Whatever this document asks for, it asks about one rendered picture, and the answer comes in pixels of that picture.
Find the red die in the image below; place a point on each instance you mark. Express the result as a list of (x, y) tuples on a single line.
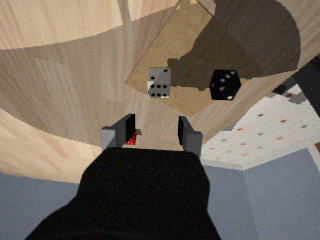
[(132, 140)]

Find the black die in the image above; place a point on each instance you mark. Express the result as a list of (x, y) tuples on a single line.
[(224, 84)]

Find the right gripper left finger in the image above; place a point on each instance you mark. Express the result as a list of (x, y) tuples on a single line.
[(119, 133)]

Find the grey die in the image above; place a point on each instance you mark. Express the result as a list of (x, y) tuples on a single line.
[(158, 82)]

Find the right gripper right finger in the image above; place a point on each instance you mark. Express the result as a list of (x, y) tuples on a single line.
[(189, 139)]

